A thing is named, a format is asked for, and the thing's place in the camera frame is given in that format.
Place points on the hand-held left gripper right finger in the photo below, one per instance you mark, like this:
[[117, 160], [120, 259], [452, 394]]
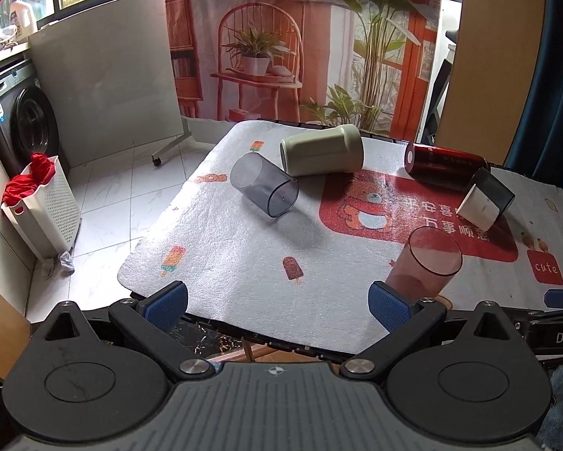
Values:
[[388, 309]]

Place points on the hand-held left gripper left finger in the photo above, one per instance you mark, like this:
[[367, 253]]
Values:
[[167, 304]]

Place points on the pink transparent cup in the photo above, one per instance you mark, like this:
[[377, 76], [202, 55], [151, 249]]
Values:
[[427, 263]]

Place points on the black and white cup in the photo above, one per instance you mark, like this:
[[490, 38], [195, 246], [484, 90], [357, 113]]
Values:
[[486, 199]]

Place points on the grey transparent cup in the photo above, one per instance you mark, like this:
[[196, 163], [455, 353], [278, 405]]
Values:
[[265, 183]]

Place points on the pale green cup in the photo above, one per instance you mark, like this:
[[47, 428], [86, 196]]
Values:
[[321, 150]]

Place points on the white printed table mat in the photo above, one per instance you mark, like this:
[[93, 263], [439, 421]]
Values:
[[243, 253]]

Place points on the crumpled white cloth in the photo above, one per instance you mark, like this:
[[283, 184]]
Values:
[[58, 264]]

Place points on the white laundry basket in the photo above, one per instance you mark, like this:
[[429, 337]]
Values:
[[51, 218]]

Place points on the red clothes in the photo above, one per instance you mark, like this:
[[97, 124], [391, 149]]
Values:
[[20, 187]]

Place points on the blue curtain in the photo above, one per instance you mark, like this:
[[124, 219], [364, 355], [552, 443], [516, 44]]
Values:
[[558, 80]]

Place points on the grey washing machine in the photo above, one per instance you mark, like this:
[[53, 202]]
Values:
[[30, 122]]

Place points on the white board on wheels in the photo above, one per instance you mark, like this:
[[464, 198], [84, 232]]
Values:
[[102, 84]]

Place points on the wooden panel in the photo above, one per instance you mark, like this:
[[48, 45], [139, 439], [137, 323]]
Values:
[[493, 56]]

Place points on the printed backdrop cloth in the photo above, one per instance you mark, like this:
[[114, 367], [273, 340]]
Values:
[[309, 33]]

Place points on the white detergent bottle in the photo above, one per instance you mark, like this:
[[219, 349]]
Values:
[[22, 19]]

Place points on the black metal frame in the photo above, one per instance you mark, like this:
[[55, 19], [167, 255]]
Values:
[[439, 103]]

